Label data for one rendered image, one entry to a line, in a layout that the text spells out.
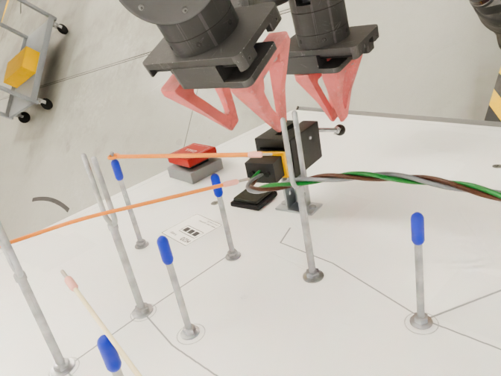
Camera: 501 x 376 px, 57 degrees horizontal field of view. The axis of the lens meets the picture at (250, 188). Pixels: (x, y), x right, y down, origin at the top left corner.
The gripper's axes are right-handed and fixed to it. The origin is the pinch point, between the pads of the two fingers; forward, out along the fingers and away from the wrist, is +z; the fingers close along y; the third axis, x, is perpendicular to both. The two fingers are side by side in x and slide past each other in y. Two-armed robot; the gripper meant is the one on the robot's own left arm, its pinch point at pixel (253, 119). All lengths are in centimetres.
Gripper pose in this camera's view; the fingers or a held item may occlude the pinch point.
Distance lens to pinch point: 42.3
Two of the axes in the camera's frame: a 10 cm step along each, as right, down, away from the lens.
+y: 8.0, 1.0, -6.0
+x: 4.4, -7.7, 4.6
